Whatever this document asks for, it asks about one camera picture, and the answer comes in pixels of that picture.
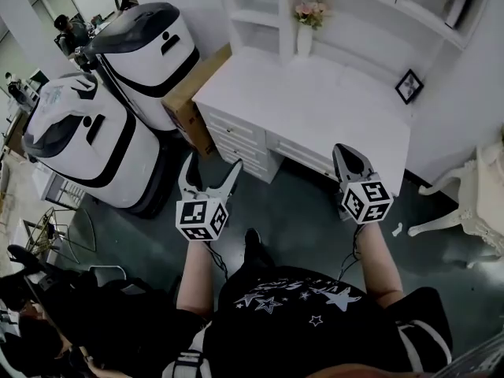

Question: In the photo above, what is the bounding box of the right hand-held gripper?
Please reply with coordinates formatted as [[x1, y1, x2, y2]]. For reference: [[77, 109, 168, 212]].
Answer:
[[332, 143, 394, 225]]

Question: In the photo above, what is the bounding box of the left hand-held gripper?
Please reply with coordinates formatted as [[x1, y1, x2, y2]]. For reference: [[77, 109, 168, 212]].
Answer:
[[175, 151, 244, 243]]

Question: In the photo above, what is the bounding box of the white cabinet door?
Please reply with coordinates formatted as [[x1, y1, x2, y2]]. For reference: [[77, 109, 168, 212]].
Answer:
[[443, 0, 480, 30]]

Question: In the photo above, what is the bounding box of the person's right forearm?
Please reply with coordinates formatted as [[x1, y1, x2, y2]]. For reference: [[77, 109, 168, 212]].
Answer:
[[353, 220, 406, 309]]

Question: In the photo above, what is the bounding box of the person's left forearm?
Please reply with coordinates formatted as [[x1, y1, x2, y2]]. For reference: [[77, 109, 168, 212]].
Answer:
[[175, 239, 222, 317]]

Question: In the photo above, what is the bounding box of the wide white desk drawer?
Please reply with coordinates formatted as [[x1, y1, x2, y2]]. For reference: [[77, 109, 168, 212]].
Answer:
[[266, 131, 340, 179]]

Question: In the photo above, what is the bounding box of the white desk with hutch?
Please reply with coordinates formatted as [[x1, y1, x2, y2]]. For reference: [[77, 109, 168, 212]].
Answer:
[[191, 0, 494, 197]]

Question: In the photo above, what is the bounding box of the brown cardboard box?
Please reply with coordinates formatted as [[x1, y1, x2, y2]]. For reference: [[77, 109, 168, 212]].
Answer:
[[161, 43, 233, 161]]

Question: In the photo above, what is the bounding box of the person's black shoe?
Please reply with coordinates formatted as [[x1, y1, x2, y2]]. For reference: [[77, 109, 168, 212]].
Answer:
[[243, 228, 277, 270]]

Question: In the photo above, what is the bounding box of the white and black machine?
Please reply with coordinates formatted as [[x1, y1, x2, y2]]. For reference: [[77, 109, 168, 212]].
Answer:
[[83, 1, 201, 132], [20, 72, 171, 219]]

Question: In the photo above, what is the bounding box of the white ornate chair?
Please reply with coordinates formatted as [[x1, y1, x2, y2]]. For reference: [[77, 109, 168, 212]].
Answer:
[[406, 139, 504, 269]]

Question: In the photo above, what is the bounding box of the white vase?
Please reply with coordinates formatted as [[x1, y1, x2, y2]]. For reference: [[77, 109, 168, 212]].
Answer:
[[296, 22, 315, 57]]

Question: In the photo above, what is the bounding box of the pink flower bouquet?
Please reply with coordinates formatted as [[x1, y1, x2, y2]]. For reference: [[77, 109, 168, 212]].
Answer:
[[292, 0, 332, 31]]

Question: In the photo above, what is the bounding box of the white plastic bag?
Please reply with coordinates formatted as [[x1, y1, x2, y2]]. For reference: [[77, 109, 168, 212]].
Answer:
[[28, 73, 100, 135]]

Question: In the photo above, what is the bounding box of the black star-print t-shirt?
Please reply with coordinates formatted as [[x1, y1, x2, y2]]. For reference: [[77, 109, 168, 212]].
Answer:
[[161, 265, 454, 378]]

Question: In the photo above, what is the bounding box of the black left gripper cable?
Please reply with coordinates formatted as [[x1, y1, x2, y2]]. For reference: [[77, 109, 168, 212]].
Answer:
[[203, 240, 230, 282]]

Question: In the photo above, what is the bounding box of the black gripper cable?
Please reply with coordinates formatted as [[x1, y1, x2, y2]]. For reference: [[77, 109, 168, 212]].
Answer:
[[337, 224, 363, 282], [203, 240, 230, 282]]

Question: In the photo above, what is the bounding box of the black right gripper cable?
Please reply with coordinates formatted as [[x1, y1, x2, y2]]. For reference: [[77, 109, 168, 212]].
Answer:
[[337, 224, 363, 282]]

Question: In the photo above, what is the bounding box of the black picture frame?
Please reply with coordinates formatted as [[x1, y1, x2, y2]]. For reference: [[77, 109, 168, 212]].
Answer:
[[394, 69, 425, 106]]

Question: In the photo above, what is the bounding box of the gold wire stand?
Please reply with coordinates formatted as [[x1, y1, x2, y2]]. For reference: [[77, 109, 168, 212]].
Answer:
[[22, 206, 98, 265]]

